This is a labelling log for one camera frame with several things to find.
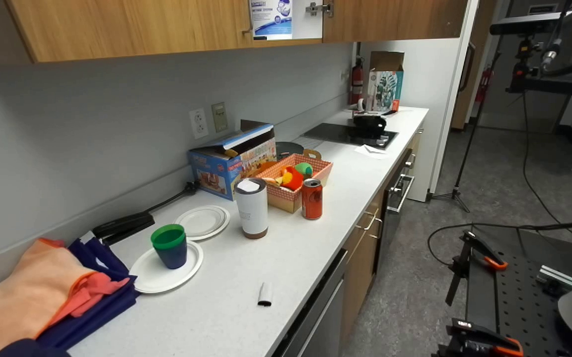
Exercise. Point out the orange cloth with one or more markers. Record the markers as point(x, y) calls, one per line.
point(20, 299)

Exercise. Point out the dark grey round tray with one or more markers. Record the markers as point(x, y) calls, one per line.
point(288, 150)

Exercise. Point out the white wall outlet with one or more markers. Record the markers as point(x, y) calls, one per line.
point(199, 124)

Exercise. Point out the blue toy food box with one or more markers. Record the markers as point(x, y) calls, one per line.
point(219, 170)

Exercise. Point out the orange soda can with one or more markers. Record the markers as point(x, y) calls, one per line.
point(312, 201)

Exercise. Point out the green toy ball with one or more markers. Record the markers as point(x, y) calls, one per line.
point(304, 170)

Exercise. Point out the black oven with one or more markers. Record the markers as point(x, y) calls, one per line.
point(395, 211)

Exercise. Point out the beige wall switch plate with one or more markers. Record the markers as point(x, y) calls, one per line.
point(219, 118)

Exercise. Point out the basket of colourful items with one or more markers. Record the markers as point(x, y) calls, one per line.
point(294, 194)

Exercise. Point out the wooden cupboard door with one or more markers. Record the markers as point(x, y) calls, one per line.
point(397, 19)
point(133, 27)

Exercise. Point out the black stereo camera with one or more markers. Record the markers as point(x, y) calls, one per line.
point(526, 23)

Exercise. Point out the white cylindrical tumbler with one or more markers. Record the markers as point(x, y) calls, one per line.
point(252, 211)

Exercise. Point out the silver aluminium bar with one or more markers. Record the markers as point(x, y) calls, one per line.
point(558, 277)

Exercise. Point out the blue and white box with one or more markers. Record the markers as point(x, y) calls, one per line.
point(270, 19)

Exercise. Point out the black perforated robot table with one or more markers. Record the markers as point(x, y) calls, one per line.
point(517, 305)

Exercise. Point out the small grey tube piece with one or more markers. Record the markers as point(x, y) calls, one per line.
point(264, 297)

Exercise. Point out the colourful printed box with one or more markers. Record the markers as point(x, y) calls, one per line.
point(385, 90)

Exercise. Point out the red and yellow toy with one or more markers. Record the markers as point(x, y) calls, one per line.
point(292, 180)

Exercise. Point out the red fire extinguisher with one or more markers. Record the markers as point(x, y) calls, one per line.
point(356, 82)

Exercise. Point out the wooden lower cabinet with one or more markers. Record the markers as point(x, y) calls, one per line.
point(362, 265)

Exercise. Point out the black tripod stand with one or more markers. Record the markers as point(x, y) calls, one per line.
point(467, 152)

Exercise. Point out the black cooking pot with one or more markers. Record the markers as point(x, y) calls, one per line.
point(370, 124)

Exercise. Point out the white round plate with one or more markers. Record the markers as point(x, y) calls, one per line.
point(205, 223)
point(157, 279)

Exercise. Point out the silver cupboard hinge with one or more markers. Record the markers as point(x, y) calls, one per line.
point(318, 9)

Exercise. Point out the green and blue cup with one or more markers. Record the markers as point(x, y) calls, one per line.
point(169, 249)

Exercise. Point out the black induction cooktop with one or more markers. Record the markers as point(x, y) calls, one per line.
point(348, 136)

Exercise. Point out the black stapler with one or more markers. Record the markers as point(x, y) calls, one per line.
point(123, 227)

